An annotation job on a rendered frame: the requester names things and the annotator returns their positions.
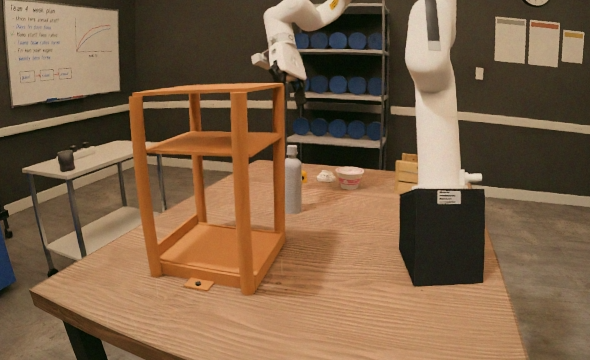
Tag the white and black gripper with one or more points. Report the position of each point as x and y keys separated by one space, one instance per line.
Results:
x=285 y=55

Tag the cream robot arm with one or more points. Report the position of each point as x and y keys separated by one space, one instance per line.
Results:
x=427 y=58

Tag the orange wooden shelving unit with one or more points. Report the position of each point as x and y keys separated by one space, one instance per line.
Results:
x=207 y=254

